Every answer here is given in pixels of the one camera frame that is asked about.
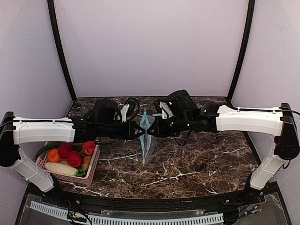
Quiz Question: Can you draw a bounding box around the clear zip bag blue zipper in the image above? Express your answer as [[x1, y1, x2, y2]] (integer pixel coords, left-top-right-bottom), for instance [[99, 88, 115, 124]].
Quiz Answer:
[[140, 109, 157, 166]]

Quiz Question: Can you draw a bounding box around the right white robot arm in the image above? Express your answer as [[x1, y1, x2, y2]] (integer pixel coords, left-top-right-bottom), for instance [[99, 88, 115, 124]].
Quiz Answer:
[[147, 90, 300, 190]]

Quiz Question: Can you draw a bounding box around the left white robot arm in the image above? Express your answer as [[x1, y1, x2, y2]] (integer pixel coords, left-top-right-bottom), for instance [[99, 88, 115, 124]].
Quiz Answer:
[[0, 98, 145, 193]]

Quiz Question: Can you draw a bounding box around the red toy tomato right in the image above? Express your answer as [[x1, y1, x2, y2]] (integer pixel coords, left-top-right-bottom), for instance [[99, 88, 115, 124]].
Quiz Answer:
[[82, 141, 96, 156]]

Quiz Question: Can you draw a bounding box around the brown toy potato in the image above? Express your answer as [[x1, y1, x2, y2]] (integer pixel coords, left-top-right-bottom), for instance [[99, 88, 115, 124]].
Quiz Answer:
[[81, 156, 92, 168]]

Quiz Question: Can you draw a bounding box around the red toy fruit front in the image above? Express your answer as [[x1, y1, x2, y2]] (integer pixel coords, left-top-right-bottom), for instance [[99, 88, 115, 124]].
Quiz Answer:
[[67, 150, 83, 167]]

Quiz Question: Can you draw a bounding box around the red toy fruit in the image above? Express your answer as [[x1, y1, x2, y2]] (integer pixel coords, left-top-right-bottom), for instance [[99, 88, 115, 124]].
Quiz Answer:
[[67, 150, 83, 167], [58, 142, 73, 159]]

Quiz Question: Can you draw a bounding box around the green toy leafy vegetable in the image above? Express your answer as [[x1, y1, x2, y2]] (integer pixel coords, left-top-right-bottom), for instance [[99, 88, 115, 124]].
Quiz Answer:
[[75, 165, 89, 178]]

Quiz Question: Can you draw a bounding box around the red toy fruit left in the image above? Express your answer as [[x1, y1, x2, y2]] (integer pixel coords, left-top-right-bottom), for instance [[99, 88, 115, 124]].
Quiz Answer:
[[58, 142, 73, 159]]

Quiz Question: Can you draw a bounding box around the white toy radish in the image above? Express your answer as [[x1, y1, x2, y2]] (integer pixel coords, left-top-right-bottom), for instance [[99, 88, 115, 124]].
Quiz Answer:
[[45, 162, 78, 176]]

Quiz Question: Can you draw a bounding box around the orange toy fruit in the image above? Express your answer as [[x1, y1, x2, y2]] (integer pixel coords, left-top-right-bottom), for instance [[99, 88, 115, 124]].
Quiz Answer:
[[47, 149, 62, 163]]

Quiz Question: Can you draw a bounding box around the green toy chili pepper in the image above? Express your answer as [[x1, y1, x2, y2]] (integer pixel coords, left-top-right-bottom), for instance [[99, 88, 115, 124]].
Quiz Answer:
[[35, 142, 62, 160]]

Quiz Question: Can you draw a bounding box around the pink perforated plastic basket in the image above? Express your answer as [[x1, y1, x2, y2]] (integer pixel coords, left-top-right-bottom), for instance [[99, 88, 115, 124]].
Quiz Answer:
[[35, 141, 100, 185]]

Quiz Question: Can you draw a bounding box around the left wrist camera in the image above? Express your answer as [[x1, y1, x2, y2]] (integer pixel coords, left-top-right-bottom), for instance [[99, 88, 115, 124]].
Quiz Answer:
[[114, 97, 140, 123]]

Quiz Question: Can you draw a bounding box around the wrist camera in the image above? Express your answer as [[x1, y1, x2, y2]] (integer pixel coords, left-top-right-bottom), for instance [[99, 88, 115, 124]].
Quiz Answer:
[[154, 99, 174, 120], [114, 97, 140, 123]]

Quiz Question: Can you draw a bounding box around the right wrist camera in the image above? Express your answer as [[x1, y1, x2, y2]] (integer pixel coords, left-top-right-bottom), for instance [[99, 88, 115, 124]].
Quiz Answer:
[[154, 99, 174, 120]]

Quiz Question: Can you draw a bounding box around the white slotted cable duct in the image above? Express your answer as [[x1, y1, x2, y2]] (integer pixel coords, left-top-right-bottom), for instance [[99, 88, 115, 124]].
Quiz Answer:
[[30, 201, 224, 225]]

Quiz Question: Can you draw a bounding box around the black front rail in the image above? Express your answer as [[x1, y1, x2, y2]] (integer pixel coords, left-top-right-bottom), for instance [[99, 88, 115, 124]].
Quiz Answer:
[[46, 182, 281, 214]]

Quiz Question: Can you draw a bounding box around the left black frame post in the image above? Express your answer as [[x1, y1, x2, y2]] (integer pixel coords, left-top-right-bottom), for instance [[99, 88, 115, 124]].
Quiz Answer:
[[47, 0, 77, 102]]

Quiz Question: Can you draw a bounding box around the black frame post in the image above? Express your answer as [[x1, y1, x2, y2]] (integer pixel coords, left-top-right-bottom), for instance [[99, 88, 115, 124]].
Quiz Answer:
[[47, 0, 77, 102], [226, 0, 255, 103]]

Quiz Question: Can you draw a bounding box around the right black frame post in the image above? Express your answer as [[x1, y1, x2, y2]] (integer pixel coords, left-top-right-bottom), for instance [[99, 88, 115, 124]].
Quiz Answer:
[[226, 0, 255, 103]]

